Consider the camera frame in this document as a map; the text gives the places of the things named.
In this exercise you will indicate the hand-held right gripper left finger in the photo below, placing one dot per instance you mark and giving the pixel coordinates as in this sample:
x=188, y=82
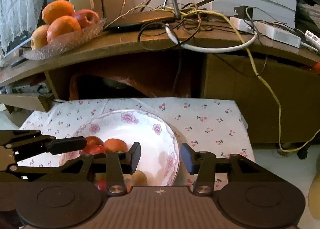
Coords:
x=135, y=157

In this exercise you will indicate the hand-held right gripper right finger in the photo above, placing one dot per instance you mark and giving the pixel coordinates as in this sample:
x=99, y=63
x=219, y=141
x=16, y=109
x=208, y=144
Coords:
x=187, y=159

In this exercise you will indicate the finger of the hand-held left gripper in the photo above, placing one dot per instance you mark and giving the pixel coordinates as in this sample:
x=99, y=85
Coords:
x=32, y=174
x=67, y=144

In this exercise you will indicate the white floral plate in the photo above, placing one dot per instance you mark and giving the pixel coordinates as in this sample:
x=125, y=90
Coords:
x=150, y=149

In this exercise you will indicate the brown kiwi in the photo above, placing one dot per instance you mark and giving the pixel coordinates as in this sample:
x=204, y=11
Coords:
x=140, y=177

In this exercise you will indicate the small orange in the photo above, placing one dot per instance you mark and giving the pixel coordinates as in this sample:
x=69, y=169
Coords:
x=115, y=145

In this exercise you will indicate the red tomato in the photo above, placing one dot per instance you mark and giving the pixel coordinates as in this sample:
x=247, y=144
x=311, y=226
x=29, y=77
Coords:
x=93, y=141
x=97, y=149

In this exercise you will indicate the large red apple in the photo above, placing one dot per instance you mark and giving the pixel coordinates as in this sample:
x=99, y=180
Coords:
x=101, y=184

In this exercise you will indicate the cherry print tablecloth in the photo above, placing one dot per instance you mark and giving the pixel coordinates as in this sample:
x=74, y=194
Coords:
x=207, y=119

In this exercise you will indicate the wooden television stand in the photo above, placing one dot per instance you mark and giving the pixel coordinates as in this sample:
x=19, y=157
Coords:
x=225, y=78

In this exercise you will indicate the glass fruit bowl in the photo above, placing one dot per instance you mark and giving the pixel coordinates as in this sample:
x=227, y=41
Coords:
x=75, y=37

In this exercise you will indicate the yellow apple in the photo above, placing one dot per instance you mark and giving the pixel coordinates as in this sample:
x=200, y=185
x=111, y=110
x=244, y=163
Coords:
x=39, y=36

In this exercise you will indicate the large orange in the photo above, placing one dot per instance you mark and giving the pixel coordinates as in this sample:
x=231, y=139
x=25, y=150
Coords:
x=58, y=10
x=63, y=28

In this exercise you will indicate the black router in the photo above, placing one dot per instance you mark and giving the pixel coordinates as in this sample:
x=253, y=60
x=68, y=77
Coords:
x=142, y=20

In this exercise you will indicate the white lace cloth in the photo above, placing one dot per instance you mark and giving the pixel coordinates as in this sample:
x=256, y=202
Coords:
x=20, y=3

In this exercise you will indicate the white power strip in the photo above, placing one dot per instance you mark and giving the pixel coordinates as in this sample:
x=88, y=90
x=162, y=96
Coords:
x=272, y=32

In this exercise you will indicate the black power adapter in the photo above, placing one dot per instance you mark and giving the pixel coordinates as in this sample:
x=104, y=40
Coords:
x=242, y=11

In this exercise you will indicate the small white device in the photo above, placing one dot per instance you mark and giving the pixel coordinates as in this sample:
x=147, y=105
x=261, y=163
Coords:
x=312, y=40

